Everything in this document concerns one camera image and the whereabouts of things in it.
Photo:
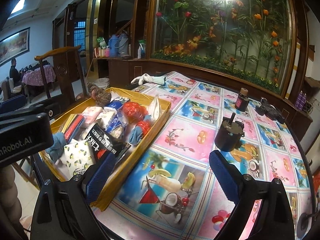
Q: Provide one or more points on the pink tissue pack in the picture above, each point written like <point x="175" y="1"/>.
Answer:
<point x="90" y="114"/>

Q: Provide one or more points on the black crab print packet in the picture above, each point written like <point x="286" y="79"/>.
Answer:
<point x="102" y="143"/>

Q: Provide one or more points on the framed wall painting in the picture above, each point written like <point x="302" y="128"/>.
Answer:
<point x="14" y="45"/>

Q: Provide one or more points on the white plastic bag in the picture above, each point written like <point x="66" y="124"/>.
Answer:
<point x="154" y="109"/>

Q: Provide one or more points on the blue thermos jug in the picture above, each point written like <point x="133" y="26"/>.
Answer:
<point x="113" y="45"/>

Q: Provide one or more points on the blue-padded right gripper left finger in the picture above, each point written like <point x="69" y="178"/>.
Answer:
<point x="85" y="191"/>

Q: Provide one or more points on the white rubber glove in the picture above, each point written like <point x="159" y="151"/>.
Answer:
<point x="159" y="80"/>

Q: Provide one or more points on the blue white tissue pack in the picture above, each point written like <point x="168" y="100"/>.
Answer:
<point x="117" y="127"/>

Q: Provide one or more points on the red plastic bag ball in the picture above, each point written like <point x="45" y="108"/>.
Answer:
<point x="134" y="110"/>

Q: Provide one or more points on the small dark bottle with cap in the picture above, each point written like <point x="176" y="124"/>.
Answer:
<point x="242" y="100"/>

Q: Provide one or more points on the colourful felt sheets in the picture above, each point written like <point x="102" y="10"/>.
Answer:
<point x="71" y="126"/>

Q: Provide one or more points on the grey thermos jug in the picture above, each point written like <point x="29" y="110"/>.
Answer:
<point x="123" y="44"/>

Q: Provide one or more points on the yellow-rimmed cardboard tray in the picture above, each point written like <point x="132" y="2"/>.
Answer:
<point x="124" y="167"/>

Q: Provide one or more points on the white plastic bucket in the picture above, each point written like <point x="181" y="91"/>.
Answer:
<point x="103" y="83"/>

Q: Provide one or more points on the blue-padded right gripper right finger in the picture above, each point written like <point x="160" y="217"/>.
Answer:
<point x="241" y="189"/>

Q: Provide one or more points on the lemon print tissue pack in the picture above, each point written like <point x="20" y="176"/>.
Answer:
<point x="78" y="157"/>

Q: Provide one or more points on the black tool on table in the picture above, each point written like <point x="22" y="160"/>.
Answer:
<point x="269" y="111"/>

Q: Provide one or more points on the blue cloth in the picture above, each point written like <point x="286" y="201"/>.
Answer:
<point x="57" y="149"/>

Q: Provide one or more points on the black cylindrical motor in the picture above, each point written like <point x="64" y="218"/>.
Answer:
<point x="229" y="134"/>

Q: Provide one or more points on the colourful patterned tablecloth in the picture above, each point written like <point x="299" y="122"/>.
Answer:
<point x="172" y="192"/>

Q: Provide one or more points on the seated person in background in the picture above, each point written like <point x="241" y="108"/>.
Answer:
<point x="14" y="74"/>

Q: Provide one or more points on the blue tissue box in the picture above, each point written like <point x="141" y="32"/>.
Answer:
<point x="118" y="102"/>

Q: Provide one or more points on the blue glove with red bag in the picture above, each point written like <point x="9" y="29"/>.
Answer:
<point x="139" y="132"/>

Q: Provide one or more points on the wooden chair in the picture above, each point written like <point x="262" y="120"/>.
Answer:
<point x="61" y="69"/>

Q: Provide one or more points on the brown knitted hat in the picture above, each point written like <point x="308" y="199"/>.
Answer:
<point x="102" y="97"/>

